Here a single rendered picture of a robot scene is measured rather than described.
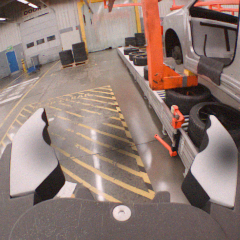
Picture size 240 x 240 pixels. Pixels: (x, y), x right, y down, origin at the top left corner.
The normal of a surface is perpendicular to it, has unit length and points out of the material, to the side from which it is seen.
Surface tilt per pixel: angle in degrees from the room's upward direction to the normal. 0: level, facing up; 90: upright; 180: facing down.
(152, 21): 90
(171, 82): 90
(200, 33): 87
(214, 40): 87
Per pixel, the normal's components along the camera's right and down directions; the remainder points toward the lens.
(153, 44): 0.09, 0.52
